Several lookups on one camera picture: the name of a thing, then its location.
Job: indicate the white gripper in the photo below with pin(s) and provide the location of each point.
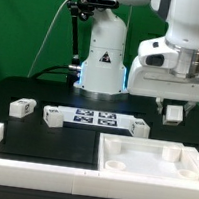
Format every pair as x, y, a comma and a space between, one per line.
158, 82

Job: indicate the white square tabletop part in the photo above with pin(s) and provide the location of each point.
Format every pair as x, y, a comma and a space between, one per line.
146, 157

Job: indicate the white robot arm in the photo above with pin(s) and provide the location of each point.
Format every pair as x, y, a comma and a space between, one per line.
164, 68

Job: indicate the white right fence block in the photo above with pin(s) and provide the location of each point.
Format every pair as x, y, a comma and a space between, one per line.
195, 156

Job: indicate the marker tag sheet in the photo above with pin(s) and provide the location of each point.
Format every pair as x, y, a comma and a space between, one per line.
94, 118

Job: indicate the white front fence bar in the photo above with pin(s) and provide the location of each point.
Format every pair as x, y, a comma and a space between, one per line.
93, 183

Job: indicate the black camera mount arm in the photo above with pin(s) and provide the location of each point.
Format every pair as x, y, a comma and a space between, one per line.
80, 10

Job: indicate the grey camera on mount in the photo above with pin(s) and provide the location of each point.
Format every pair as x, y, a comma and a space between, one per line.
100, 0

